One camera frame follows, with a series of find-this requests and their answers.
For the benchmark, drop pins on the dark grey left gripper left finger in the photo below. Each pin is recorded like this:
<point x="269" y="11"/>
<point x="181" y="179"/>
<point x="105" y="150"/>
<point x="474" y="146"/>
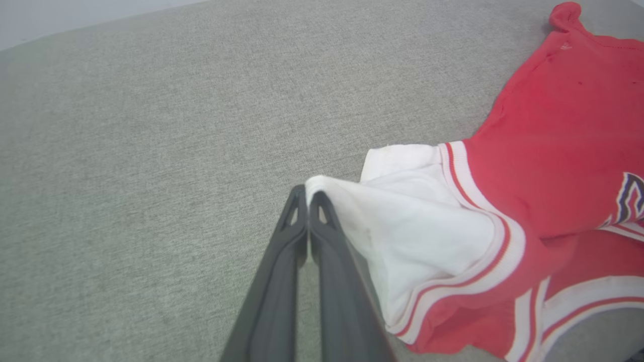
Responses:
<point x="274" y="291"/>

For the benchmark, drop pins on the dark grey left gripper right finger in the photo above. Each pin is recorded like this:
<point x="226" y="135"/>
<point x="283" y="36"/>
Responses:
<point x="342" y="301"/>

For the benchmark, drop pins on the red white basketball jersey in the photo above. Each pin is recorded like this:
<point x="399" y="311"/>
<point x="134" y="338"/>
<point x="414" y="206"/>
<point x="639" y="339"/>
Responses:
<point x="543" y="151"/>

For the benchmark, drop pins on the grey fabric sofa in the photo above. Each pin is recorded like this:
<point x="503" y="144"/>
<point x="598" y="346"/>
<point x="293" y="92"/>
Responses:
<point x="151" y="151"/>

